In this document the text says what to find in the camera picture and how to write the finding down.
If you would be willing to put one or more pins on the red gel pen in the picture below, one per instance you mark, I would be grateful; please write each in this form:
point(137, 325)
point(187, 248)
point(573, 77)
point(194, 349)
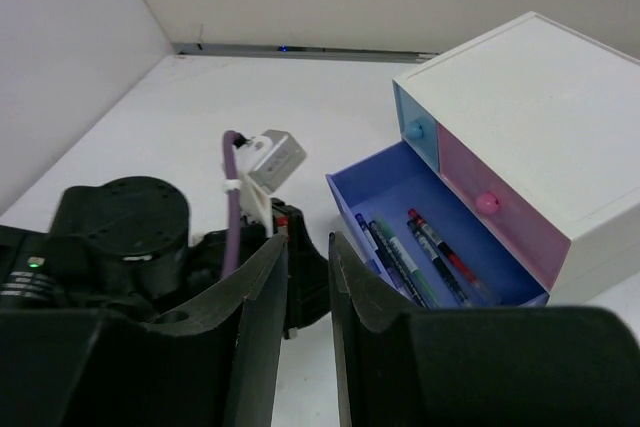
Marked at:
point(476, 290)

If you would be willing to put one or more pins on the white drawer organizer box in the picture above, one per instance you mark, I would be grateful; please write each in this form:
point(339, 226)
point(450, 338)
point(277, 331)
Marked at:
point(555, 114)

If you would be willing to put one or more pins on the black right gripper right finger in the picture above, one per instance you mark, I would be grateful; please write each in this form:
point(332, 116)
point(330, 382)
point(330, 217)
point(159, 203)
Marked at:
point(402, 365)

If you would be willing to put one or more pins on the aluminium rail back edge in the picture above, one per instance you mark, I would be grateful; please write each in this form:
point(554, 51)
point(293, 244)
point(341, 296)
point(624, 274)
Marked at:
point(300, 52)

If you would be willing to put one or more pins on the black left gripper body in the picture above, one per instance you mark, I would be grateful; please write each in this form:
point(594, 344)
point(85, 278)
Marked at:
point(307, 292)

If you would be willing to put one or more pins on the green gel pen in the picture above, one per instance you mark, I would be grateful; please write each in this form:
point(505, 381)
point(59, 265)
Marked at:
point(418, 280)

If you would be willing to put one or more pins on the black gold pen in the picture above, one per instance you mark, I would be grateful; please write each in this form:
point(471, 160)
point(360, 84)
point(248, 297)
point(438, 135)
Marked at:
point(414, 281)

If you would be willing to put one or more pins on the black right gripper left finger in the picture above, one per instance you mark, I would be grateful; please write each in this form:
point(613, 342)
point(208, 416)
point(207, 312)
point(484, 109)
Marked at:
point(211, 361)

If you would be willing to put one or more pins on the black gel pen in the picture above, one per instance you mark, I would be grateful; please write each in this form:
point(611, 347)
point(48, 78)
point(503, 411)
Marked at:
point(439, 264)

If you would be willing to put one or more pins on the purple gel pen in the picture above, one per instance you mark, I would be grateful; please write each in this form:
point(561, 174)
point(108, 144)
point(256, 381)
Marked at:
point(388, 259)

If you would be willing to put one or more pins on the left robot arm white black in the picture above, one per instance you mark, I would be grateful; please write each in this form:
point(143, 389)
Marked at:
point(123, 245)

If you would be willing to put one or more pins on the pink drawer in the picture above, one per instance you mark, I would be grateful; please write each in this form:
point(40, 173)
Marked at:
point(530, 237)

